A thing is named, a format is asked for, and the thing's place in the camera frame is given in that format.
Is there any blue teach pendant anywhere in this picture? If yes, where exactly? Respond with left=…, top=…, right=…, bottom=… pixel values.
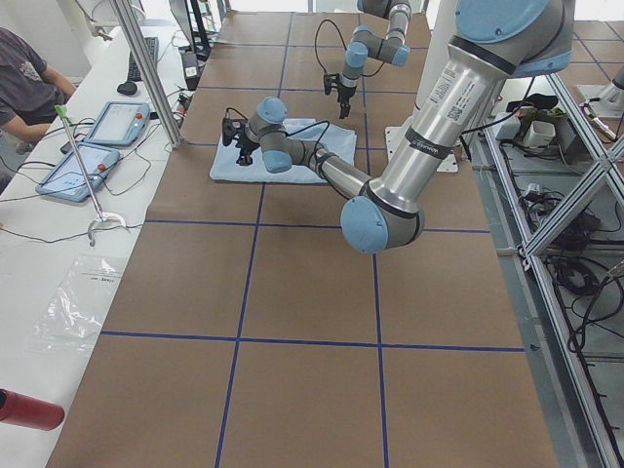
left=84, top=101, right=150, bottom=147
left=35, top=142, right=120, bottom=203

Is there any red bottle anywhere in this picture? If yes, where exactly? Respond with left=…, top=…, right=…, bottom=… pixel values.
left=1, top=389, right=65, bottom=431

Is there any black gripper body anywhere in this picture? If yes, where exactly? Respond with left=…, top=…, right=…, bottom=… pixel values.
left=221, top=117, right=258, bottom=151
left=323, top=73, right=356, bottom=104

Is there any black labelled box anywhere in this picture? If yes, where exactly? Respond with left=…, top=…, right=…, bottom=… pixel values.
left=180, top=51, right=202, bottom=91

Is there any aluminium lattice frame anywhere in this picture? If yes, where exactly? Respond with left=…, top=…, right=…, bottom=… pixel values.
left=462, top=48, right=624, bottom=468

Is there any black computer mouse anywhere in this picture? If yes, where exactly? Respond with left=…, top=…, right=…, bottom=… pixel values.
left=116, top=81, right=137, bottom=97

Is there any light blue button-up shirt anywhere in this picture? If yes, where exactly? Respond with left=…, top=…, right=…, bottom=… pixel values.
left=210, top=115, right=357, bottom=183

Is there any black keyboard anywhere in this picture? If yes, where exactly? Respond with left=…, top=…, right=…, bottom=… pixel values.
left=127, top=35, right=160, bottom=83

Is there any white pedestal column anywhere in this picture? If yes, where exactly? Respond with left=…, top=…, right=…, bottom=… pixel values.
left=385, top=0, right=457, bottom=161

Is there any aluminium frame post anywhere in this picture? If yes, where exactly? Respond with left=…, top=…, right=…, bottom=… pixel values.
left=111, top=0, right=182, bottom=149

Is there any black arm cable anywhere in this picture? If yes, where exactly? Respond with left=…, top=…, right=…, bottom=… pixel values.
left=223, top=107, right=332, bottom=157
left=313, top=19, right=391, bottom=79

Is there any clear plastic bag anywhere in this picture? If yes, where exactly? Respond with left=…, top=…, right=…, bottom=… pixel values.
left=25, top=254, right=128, bottom=356

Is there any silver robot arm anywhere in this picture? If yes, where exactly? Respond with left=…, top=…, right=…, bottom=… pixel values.
left=221, top=1, right=575, bottom=254
left=324, top=0, right=412, bottom=119

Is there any upper blue teach pendant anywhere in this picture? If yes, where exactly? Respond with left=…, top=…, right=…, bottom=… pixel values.
left=84, top=101, right=150, bottom=147

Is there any grey control box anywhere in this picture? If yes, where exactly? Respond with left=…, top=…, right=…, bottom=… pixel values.
left=493, top=107, right=587, bottom=161

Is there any seated person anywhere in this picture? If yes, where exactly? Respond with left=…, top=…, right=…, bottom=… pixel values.
left=1, top=28, right=77, bottom=144

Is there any purple reacher grabber stick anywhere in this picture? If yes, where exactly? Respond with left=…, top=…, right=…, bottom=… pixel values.
left=55, top=104, right=128, bottom=247

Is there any lower blue teach pendant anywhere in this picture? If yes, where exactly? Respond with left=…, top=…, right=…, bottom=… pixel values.
left=35, top=142, right=120, bottom=203

